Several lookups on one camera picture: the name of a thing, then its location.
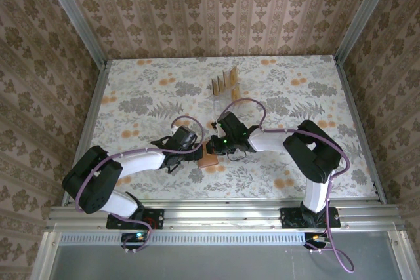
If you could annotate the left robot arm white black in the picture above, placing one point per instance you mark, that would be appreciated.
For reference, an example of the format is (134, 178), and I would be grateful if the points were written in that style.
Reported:
(141, 162)

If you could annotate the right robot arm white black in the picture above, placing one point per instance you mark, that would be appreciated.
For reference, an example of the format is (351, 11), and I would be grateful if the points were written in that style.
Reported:
(269, 142)

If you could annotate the grey metal bench panel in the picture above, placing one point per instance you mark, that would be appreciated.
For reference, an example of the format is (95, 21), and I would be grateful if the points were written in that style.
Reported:
(213, 263)

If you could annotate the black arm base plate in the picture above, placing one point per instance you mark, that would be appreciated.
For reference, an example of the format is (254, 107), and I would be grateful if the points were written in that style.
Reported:
(157, 219)
(334, 217)

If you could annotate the wide aluminium mounting rail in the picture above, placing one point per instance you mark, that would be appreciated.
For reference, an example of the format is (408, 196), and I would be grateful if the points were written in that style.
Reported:
(223, 217)

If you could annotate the aluminium table edge rail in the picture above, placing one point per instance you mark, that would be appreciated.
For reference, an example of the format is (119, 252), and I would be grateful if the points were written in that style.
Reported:
(94, 103)
(360, 129)

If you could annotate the aluminium lower frame bar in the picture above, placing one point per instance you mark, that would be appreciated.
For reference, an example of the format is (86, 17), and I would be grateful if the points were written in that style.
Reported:
(44, 260)
(402, 260)

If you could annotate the aluminium frame post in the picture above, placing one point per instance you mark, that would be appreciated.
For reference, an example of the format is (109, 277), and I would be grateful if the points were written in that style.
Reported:
(362, 14)
(77, 17)

